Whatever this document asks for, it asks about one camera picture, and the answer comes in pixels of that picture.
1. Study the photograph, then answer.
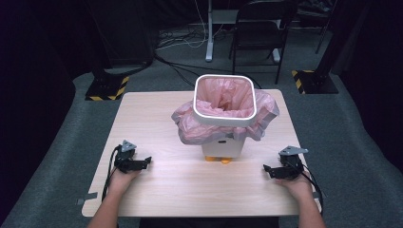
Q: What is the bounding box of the person's left hand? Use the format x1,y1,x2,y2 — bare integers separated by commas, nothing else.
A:
108,167,143,195

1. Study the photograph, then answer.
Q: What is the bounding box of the black striped stand base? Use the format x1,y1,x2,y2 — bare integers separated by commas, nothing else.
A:
291,69,339,95
85,69,131,102

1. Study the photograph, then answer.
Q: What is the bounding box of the person's right hand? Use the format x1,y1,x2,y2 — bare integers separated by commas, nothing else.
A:
275,172,315,203

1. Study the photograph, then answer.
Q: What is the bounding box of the white bin rim ring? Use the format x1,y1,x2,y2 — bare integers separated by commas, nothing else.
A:
192,74,257,128

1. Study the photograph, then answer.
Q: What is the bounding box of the bundle of floor cables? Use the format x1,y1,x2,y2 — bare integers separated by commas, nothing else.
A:
155,18,229,51

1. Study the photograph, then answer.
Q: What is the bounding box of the left hand-held gripper cable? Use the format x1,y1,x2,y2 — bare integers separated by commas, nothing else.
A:
101,144,124,202

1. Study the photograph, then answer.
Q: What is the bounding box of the black curtain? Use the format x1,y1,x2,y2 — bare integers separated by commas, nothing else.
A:
0,0,96,219
340,0,403,174

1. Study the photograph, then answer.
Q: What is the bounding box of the pink plastic bag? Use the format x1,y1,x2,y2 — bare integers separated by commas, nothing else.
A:
171,77,280,146

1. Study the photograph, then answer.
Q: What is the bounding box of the black folding chair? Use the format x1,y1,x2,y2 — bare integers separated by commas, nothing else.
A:
228,0,298,86

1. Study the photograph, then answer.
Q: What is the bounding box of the white trash bin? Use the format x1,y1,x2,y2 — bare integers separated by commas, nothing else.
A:
201,132,247,165

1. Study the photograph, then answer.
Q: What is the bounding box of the black floor cable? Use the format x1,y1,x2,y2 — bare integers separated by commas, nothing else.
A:
153,52,262,90

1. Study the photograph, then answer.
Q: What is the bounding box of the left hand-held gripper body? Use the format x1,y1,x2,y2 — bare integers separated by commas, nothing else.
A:
113,140,141,174

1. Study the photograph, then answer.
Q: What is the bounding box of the right hand-held gripper cable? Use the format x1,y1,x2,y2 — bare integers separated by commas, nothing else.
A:
300,163,325,217

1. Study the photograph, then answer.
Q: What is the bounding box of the hand-held gripper cable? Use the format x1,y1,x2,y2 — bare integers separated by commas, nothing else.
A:
101,144,124,202
300,163,325,217

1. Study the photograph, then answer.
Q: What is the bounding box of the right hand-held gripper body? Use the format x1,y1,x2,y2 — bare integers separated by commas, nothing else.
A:
278,145,309,181

